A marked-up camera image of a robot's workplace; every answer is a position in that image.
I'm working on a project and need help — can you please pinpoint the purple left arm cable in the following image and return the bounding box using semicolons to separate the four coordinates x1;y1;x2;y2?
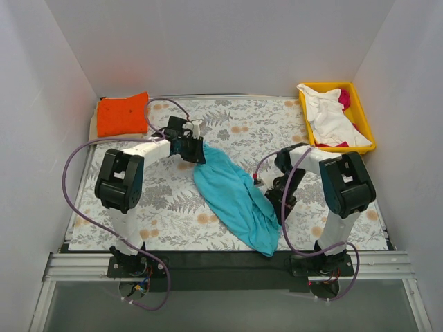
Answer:
61;98;191;311

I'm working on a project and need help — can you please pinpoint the aluminium frame rail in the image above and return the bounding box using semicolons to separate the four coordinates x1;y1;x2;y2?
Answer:
44;250;417;281

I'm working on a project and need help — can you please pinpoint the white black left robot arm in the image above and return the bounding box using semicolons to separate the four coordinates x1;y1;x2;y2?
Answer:
95;116;206;277

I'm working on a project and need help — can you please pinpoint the beige folded t shirt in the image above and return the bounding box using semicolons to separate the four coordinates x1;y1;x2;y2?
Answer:
89;113;147;141

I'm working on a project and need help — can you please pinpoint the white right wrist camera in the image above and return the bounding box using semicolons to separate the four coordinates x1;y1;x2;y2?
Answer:
253;174;264;187

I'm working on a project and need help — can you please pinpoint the yellow plastic bin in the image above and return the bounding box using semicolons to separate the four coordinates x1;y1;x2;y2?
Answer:
298;81;376;155

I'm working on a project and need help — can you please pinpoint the white t shirt in bin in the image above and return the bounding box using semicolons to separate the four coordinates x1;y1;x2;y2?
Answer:
297;84;372;147

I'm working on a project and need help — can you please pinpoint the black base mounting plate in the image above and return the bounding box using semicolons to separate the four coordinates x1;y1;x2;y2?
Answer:
107;251;356;293

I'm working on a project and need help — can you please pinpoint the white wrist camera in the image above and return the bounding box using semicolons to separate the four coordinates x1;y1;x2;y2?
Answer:
185;120;203;139
253;174;264;187

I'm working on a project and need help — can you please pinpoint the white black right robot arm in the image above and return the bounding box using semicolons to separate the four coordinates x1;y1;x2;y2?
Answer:
265;143;376;275

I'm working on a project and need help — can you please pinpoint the turquoise t shirt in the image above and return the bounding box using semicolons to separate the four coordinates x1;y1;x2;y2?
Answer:
193;144;281;257

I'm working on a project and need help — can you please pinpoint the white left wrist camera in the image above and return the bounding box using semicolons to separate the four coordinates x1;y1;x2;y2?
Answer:
185;120;203;139

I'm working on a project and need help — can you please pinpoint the floral patterned table mat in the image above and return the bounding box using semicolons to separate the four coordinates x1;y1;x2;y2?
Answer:
68;98;388;252

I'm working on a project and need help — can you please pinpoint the orange folded t shirt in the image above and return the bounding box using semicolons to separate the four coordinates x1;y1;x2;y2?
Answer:
97;91;149;130

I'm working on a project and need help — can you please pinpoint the magenta t shirt in bin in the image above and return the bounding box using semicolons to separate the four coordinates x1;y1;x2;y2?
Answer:
336;89;359;147

